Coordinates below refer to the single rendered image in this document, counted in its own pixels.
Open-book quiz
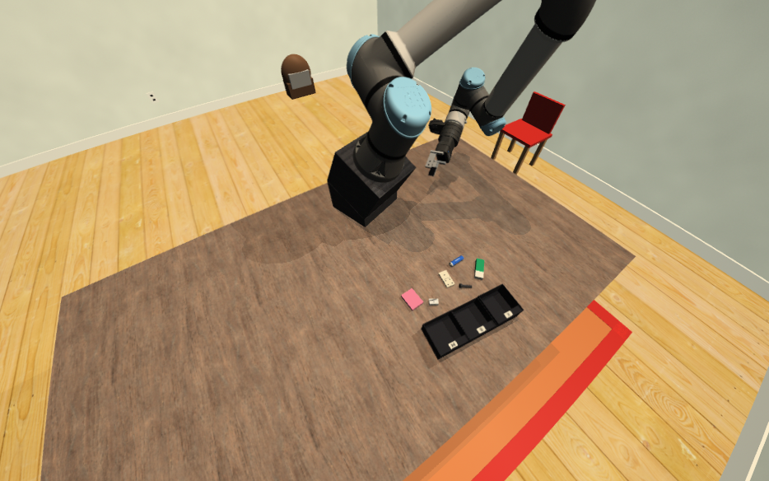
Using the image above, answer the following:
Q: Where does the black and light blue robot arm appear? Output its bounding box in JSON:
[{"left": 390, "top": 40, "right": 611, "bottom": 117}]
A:
[{"left": 347, "top": 0, "right": 596, "bottom": 183}]

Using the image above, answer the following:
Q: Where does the cream domino tile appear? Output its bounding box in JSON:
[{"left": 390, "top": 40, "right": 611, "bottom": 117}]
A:
[{"left": 438, "top": 270, "right": 454, "bottom": 287}]

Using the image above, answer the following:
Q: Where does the black rack of bins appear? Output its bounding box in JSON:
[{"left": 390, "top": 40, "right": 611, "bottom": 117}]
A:
[{"left": 421, "top": 283, "right": 524, "bottom": 359}]

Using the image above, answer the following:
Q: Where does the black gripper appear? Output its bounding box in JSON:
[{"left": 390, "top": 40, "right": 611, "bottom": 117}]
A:
[{"left": 425, "top": 111, "right": 467, "bottom": 176}]

